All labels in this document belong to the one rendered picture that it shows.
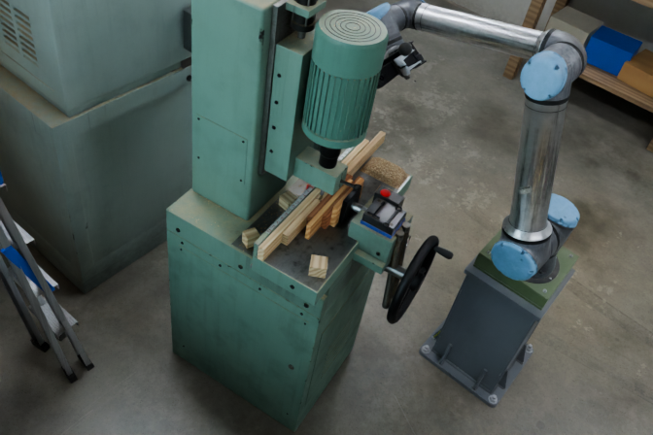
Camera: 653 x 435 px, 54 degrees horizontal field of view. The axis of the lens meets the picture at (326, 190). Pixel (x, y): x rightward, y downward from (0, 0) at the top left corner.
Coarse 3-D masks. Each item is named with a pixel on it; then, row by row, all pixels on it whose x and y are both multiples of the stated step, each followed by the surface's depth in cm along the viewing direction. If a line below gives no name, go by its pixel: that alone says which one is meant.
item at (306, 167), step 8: (304, 152) 183; (312, 152) 184; (296, 160) 182; (304, 160) 181; (312, 160) 181; (296, 168) 183; (304, 168) 182; (312, 168) 180; (320, 168) 179; (336, 168) 180; (344, 168) 181; (296, 176) 185; (304, 176) 183; (312, 176) 182; (320, 176) 180; (328, 176) 178; (336, 176) 178; (344, 176) 183; (312, 184) 184; (320, 184) 182; (328, 184) 180; (336, 184) 180; (328, 192) 182
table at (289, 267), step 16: (368, 160) 211; (368, 176) 206; (368, 192) 200; (400, 192) 205; (336, 224) 188; (304, 240) 182; (320, 240) 183; (336, 240) 184; (352, 240) 184; (272, 256) 176; (288, 256) 177; (304, 256) 177; (336, 256) 179; (352, 256) 185; (368, 256) 185; (272, 272) 174; (288, 272) 173; (304, 272) 173; (336, 272) 177; (288, 288) 175; (304, 288) 171; (320, 288) 170
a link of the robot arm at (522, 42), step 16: (400, 0) 209; (416, 0) 209; (416, 16) 205; (432, 16) 201; (448, 16) 199; (464, 16) 196; (432, 32) 204; (448, 32) 199; (464, 32) 195; (480, 32) 192; (496, 32) 189; (512, 32) 186; (528, 32) 184; (544, 32) 182; (560, 32) 179; (496, 48) 191; (512, 48) 187; (528, 48) 183; (544, 48) 179
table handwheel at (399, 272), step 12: (432, 240) 182; (420, 252) 177; (432, 252) 195; (420, 264) 176; (396, 276) 189; (408, 276) 175; (420, 276) 186; (396, 288) 176; (408, 288) 187; (396, 300) 176; (408, 300) 198; (396, 312) 179
